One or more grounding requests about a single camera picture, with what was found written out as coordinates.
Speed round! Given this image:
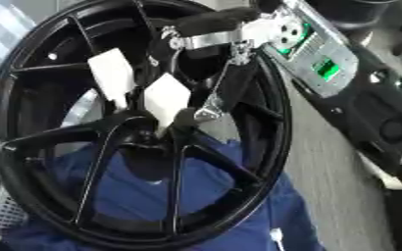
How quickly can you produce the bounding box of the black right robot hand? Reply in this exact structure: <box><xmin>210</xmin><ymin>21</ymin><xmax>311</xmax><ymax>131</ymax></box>
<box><xmin>147</xmin><ymin>6</ymin><xmax>272</xmax><ymax>130</ymax></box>

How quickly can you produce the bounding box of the black round object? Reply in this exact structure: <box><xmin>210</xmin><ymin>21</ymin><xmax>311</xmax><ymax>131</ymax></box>
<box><xmin>304</xmin><ymin>0</ymin><xmax>402</xmax><ymax>25</ymax></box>

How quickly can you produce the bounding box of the pale pierced basket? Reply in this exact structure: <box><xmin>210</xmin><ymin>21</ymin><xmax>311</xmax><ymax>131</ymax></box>
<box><xmin>0</xmin><ymin>184</ymin><xmax>29</xmax><ymax>239</ymax></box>

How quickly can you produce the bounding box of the black spoked wheel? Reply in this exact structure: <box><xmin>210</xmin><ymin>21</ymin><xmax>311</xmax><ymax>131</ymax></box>
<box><xmin>0</xmin><ymin>0</ymin><xmax>296</xmax><ymax>251</ymax></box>

